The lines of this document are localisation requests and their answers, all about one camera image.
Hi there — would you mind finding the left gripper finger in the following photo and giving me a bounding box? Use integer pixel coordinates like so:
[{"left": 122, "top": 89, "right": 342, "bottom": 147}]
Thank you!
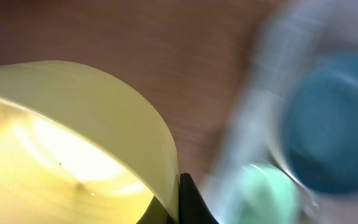
[{"left": 179, "top": 173, "right": 218, "bottom": 224}]

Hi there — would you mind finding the mint green cup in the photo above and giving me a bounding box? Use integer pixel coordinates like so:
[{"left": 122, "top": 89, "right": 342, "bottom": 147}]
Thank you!
[{"left": 224, "top": 164, "right": 300, "bottom": 224}]

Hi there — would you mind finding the yellow small bowl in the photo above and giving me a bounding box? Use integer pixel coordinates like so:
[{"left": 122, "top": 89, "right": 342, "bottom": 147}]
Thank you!
[{"left": 0, "top": 60, "right": 179, "bottom": 223}]

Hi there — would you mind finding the blue plate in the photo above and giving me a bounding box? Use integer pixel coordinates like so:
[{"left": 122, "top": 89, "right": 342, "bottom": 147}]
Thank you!
[{"left": 281, "top": 52, "right": 358, "bottom": 195}]

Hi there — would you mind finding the clear plastic storage container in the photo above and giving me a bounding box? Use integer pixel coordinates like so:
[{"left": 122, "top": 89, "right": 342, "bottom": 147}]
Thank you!
[{"left": 203, "top": 1, "right": 358, "bottom": 223}]

